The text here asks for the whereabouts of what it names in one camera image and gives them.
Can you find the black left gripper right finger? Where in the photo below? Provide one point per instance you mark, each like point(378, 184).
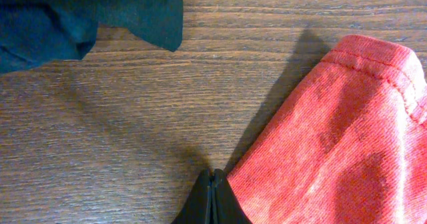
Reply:
point(225, 206)

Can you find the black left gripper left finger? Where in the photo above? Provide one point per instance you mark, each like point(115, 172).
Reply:
point(197, 207)

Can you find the orange t-shirt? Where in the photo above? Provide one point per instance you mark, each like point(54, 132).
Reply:
point(347, 146)

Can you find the folded black garment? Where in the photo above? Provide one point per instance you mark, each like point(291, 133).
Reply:
point(34, 32)

